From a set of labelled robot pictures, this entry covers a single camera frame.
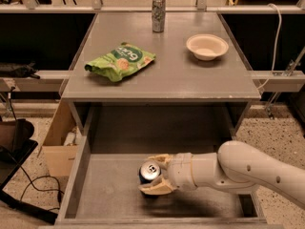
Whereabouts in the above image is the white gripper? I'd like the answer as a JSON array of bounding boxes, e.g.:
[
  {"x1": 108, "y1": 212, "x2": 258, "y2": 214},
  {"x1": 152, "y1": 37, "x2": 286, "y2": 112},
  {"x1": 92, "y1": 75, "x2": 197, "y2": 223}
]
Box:
[{"x1": 138, "y1": 153, "x2": 193, "y2": 196}]

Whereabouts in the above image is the blue pepsi can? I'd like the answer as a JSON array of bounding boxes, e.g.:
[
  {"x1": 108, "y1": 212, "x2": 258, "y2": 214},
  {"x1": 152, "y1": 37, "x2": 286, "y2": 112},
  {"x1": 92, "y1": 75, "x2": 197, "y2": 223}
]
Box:
[{"x1": 138, "y1": 160, "x2": 161, "y2": 188}]

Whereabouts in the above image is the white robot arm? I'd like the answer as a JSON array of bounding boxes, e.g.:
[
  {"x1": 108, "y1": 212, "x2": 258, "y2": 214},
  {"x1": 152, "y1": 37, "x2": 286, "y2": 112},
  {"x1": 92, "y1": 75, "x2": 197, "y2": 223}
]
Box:
[{"x1": 139, "y1": 140, "x2": 305, "y2": 209}]

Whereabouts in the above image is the grey open top drawer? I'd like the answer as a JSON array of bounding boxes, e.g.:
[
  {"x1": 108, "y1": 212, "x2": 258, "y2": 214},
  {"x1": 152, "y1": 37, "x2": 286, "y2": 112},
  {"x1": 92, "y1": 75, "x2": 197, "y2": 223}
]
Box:
[{"x1": 37, "y1": 102, "x2": 285, "y2": 229}]

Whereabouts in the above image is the grey cabinet counter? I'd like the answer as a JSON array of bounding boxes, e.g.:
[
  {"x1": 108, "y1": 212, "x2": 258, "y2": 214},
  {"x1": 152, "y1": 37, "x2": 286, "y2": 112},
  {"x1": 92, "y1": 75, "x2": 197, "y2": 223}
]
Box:
[{"x1": 62, "y1": 11, "x2": 260, "y2": 125}]

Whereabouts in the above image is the silver tall can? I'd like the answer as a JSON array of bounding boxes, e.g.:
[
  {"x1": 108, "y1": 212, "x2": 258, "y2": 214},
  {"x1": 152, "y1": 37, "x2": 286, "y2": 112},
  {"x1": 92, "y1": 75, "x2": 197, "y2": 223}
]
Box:
[{"x1": 152, "y1": 0, "x2": 166, "y2": 32}]

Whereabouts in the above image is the cardboard box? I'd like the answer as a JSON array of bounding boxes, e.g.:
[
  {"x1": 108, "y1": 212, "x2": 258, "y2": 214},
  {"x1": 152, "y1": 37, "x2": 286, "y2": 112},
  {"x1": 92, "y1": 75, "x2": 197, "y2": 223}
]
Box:
[{"x1": 38, "y1": 101, "x2": 77, "y2": 177}]

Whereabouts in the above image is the green chip bag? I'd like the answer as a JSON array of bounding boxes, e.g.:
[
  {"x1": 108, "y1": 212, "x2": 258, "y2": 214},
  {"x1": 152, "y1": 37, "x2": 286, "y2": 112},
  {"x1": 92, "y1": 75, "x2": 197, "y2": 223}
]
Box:
[{"x1": 85, "y1": 43, "x2": 156, "y2": 82}]

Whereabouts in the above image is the white paper bowl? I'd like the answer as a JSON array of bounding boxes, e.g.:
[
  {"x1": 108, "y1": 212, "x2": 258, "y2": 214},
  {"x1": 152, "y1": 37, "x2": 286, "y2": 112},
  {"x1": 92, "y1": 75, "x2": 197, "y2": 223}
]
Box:
[{"x1": 186, "y1": 34, "x2": 229, "y2": 61}]

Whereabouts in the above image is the black chair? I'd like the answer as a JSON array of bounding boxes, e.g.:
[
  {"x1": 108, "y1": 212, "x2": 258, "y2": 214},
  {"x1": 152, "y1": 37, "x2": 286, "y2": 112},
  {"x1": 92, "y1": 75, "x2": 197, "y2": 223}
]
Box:
[{"x1": 0, "y1": 119, "x2": 57, "y2": 224}]

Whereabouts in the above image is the black floor cable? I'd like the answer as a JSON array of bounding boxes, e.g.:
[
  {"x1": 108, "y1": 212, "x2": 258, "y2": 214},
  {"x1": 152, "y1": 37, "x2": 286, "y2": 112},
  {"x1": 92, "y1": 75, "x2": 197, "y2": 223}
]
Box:
[{"x1": 6, "y1": 150, "x2": 65, "y2": 212}]

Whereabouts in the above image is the white cable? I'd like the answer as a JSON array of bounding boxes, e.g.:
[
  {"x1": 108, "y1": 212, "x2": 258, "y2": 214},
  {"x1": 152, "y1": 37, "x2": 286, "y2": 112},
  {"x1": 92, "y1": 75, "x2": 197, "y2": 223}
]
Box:
[{"x1": 256, "y1": 3, "x2": 284, "y2": 91}]

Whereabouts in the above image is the metal railing frame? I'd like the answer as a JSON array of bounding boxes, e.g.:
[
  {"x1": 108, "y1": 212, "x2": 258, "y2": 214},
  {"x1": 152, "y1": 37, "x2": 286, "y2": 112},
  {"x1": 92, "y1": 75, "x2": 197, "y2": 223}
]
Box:
[{"x1": 0, "y1": 0, "x2": 305, "y2": 15}]

